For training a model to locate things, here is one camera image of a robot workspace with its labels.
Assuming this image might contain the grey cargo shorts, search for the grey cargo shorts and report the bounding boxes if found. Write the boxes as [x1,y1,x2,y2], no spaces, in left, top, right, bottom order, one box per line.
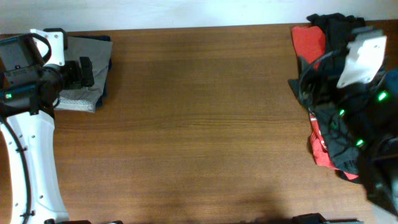
[52,36,114,113]

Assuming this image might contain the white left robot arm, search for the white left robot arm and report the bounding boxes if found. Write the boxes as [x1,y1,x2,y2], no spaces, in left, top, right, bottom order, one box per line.
[1,56,93,223]

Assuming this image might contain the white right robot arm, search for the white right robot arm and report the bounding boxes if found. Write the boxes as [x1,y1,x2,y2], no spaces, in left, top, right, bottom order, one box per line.
[289,51,397,217]

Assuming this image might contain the red garment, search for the red garment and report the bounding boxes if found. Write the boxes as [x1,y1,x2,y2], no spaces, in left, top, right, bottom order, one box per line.
[292,26,359,183]

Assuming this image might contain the black garment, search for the black garment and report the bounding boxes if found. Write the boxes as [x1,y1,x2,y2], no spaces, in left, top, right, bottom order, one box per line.
[288,13,366,175]

